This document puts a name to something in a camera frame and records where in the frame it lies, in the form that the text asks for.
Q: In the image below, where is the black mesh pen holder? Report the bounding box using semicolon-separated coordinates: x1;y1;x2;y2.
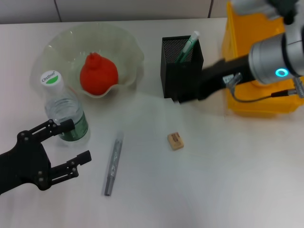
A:
160;35;204;99

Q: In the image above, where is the grey marker pen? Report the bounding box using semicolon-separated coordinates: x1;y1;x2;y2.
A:
104;131;124;197

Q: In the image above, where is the yellow plastic bin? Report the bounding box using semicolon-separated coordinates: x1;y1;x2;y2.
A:
222;1;304;116

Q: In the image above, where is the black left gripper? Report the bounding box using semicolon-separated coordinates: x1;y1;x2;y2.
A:
0;119;92;194

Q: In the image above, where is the red-orange fruit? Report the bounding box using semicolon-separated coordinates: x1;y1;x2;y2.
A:
79;52;119;96

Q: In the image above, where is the translucent green wavy fruit plate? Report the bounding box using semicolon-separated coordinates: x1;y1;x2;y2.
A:
32;22;145;98

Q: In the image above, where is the beige eraser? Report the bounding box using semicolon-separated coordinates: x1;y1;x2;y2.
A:
167;133;185;151

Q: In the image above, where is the grey right wrist cable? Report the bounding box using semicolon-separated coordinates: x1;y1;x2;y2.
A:
225;72;304;103

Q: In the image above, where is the clear green-label water bottle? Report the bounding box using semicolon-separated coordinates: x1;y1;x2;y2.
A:
39;70;91;148

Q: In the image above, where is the mint green pen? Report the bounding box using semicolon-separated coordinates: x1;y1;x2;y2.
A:
175;30;200;64

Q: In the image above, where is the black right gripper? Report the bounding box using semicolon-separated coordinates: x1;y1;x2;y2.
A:
197;55;252;100

